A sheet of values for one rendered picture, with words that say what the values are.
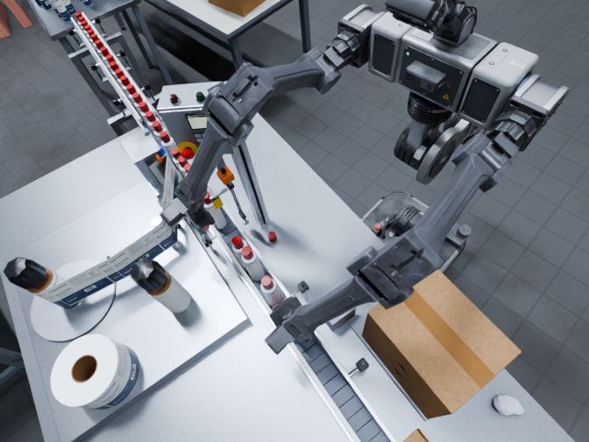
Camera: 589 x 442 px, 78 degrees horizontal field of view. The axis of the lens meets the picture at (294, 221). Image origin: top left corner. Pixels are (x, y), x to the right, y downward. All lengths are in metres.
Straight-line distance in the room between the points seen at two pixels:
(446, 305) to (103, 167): 1.60
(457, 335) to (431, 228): 0.45
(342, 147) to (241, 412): 2.04
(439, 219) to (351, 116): 2.41
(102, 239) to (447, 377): 1.32
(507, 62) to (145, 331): 1.32
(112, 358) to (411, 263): 0.94
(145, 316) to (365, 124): 2.18
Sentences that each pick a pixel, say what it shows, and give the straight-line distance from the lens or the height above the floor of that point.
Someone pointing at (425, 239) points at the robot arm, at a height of 1.55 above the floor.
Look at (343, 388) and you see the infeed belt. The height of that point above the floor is 0.88.
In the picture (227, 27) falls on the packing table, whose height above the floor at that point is 0.78.
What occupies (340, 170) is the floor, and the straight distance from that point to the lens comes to 2.69.
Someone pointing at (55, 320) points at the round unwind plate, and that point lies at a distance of 1.60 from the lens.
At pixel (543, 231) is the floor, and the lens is 2.72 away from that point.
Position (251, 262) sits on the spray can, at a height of 1.04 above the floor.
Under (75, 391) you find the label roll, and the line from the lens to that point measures 1.32.
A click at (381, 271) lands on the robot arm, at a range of 0.67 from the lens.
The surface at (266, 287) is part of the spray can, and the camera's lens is 1.12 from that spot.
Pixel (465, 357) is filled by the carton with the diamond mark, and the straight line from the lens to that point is 1.06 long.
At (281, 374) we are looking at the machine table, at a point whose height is 0.83.
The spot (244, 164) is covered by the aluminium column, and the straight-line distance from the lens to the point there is 1.19.
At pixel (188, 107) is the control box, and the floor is 1.47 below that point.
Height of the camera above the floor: 2.11
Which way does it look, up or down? 59 degrees down
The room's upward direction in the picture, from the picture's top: 11 degrees counter-clockwise
